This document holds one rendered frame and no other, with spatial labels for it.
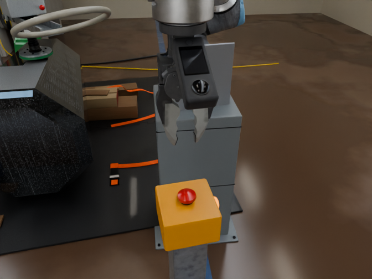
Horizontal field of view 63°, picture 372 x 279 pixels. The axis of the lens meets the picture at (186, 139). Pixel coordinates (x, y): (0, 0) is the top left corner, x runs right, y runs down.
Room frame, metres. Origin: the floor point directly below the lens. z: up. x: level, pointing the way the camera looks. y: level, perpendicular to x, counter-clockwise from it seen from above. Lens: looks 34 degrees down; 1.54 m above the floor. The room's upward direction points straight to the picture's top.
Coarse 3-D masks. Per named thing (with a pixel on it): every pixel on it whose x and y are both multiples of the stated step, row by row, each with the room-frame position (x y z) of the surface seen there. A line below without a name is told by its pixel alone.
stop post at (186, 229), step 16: (160, 192) 0.48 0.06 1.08; (176, 192) 0.48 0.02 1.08; (208, 192) 0.48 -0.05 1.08; (160, 208) 0.43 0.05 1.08; (176, 208) 0.43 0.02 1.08; (192, 208) 0.43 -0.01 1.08; (208, 208) 0.43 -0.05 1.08; (160, 224) 0.43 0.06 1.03; (176, 224) 0.39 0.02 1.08; (192, 224) 0.40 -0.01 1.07; (208, 224) 0.40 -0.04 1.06; (176, 240) 0.39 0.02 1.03; (192, 240) 0.40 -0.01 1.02; (208, 240) 0.40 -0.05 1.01; (176, 256) 0.41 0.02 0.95; (192, 256) 0.42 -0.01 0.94; (176, 272) 0.41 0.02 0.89; (192, 272) 0.42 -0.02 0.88
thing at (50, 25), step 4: (36, 16) 2.07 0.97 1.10; (12, 20) 2.13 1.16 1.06; (16, 20) 2.05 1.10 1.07; (20, 20) 1.96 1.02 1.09; (24, 20) 1.91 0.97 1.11; (40, 24) 2.00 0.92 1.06; (44, 24) 1.97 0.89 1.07; (48, 24) 1.92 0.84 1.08; (52, 24) 1.86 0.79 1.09; (56, 24) 1.80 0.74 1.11; (28, 28) 1.87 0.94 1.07; (32, 28) 1.81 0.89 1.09; (36, 28) 1.75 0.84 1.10; (40, 28) 1.70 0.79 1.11; (44, 28) 1.89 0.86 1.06; (48, 28) 1.89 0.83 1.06; (52, 28) 1.87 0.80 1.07; (56, 28) 1.82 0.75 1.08; (48, 36) 1.72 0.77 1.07
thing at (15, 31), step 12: (60, 12) 1.37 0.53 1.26; (72, 12) 1.39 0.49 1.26; (84, 12) 1.43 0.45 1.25; (96, 12) 1.49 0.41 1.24; (108, 12) 1.59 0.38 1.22; (24, 24) 1.36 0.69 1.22; (36, 24) 1.36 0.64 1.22; (84, 24) 1.79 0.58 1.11; (24, 36) 1.57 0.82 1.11; (36, 36) 1.65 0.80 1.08
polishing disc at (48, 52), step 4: (28, 48) 2.13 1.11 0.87; (40, 48) 2.11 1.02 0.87; (44, 48) 2.13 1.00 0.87; (48, 48) 2.13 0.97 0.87; (20, 52) 2.05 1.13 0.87; (28, 52) 2.05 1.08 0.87; (32, 52) 2.04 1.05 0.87; (36, 52) 2.05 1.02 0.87; (40, 52) 2.05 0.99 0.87; (44, 52) 2.05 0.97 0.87; (48, 52) 2.05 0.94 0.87; (52, 52) 2.09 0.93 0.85; (20, 56) 2.00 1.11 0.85; (24, 56) 1.98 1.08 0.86; (28, 56) 1.98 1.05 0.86; (32, 56) 1.98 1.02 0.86; (36, 56) 1.98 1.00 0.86; (40, 56) 2.00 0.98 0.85; (44, 56) 2.01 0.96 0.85
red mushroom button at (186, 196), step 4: (184, 188) 0.47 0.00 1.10; (188, 188) 0.47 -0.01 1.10; (180, 192) 0.46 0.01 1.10; (184, 192) 0.46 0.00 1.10; (188, 192) 0.46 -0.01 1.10; (192, 192) 0.46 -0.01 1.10; (180, 196) 0.45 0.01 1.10; (184, 196) 0.45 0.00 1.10; (188, 196) 0.45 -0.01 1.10; (192, 196) 0.45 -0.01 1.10; (196, 196) 0.45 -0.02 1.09; (180, 200) 0.44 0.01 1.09; (184, 200) 0.44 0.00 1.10; (188, 200) 0.44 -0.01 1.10; (192, 200) 0.44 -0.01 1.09
